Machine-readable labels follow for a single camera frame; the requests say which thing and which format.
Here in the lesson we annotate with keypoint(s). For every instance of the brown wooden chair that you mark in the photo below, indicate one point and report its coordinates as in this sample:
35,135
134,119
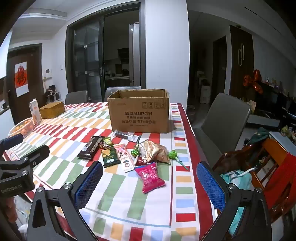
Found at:
261,151

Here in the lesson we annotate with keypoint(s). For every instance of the white drink carton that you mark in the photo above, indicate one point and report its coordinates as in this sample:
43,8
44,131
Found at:
34,111

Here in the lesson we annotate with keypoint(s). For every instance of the dark plush toy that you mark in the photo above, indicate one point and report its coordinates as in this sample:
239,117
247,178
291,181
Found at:
51,89

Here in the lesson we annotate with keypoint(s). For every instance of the red white door poster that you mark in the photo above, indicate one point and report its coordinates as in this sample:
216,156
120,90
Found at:
20,78

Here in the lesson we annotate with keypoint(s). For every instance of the dark sideboard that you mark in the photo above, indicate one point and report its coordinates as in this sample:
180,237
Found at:
275,99

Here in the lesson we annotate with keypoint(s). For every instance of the small green candy packet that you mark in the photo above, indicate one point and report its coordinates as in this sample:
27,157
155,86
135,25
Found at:
107,140

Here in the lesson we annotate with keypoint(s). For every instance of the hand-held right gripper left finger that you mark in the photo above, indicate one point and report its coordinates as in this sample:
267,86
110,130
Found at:
89,185

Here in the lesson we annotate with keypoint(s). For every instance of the beige biscuit packet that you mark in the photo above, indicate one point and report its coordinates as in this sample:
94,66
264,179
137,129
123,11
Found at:
153,150

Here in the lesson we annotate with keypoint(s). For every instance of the orange foil balloons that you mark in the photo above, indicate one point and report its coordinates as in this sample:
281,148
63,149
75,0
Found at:
256,76

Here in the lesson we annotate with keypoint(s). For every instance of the brown cardboard box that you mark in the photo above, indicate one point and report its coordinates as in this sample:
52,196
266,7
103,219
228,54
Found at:
138,115

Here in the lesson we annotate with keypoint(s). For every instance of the teal clothing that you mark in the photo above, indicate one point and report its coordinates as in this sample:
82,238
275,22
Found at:
242,180

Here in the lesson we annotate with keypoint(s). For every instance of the dark sliding glass door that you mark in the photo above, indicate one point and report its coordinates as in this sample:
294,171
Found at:
92,58

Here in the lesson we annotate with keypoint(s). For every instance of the white stool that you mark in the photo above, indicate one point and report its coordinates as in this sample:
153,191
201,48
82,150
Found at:
56,97

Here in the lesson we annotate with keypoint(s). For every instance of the dark green cloth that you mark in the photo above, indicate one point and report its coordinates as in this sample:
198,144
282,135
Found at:
259,136

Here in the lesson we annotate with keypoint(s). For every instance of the striped colourful tablecloth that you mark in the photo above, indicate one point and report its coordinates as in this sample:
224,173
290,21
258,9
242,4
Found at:
69,129

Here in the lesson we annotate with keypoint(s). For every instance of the black chocolate bar packet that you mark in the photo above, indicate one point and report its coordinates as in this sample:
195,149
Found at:
90,148

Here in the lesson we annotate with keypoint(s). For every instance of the pink white snack packet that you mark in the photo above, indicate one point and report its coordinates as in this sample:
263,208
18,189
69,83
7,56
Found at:
123,157

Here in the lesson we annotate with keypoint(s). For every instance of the dark green snack packet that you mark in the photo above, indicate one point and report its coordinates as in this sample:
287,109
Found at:
109,158

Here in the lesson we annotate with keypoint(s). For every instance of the woven yellow box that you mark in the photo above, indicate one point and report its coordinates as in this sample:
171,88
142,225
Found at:
52,110

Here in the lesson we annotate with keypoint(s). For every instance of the white box with print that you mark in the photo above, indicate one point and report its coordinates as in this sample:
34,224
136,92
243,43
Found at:
205,95

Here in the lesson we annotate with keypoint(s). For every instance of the grey dining chair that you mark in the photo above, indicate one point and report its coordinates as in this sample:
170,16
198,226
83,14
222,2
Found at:
224,122
111,91
76,97

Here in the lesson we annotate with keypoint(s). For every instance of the green lollipop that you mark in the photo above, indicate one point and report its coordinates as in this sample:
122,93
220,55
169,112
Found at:
134,153
172,154

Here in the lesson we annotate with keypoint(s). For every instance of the silver refrigerator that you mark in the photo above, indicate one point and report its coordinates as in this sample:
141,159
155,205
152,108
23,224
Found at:
136,58

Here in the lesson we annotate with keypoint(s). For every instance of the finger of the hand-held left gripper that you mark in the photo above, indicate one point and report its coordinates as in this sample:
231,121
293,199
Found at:
38,151
12,140

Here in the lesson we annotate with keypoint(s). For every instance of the black white snack bar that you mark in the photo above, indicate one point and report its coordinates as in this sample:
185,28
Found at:
124,135

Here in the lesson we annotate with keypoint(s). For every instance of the white wall intercom panel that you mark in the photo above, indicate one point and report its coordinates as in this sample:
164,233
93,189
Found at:
48,73

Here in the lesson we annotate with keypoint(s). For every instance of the dark wooden cabinet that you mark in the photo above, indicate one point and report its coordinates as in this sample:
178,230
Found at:
245,69

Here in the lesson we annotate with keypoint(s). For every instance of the brown wooden door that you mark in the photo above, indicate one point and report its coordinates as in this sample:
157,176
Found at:
33,69

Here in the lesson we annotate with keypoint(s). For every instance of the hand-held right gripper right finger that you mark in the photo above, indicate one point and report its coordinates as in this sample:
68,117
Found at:
210,185

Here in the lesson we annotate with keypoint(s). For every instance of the pile of oranges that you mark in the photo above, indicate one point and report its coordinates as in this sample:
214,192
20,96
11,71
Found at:
19,126

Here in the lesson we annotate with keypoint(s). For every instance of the small red snack packet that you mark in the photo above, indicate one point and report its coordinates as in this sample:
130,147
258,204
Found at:
141,162

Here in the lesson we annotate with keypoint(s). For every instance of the magenta snack packet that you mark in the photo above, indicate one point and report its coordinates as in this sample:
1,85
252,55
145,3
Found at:
150,178

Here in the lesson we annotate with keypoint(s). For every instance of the red cloth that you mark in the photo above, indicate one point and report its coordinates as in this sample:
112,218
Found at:
284,176

